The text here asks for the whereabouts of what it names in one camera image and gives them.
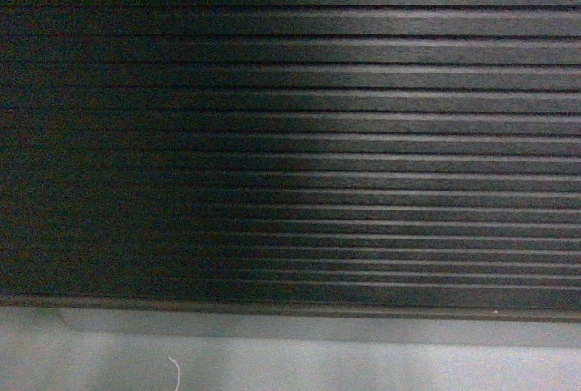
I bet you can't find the black ribbed checkout counter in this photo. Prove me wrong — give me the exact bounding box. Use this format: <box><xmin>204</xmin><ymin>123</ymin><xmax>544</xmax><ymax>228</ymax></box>
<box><xmin>1</xmin><ymin>0</ymin><xmax>580</xmax><ymax>348</ymax></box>

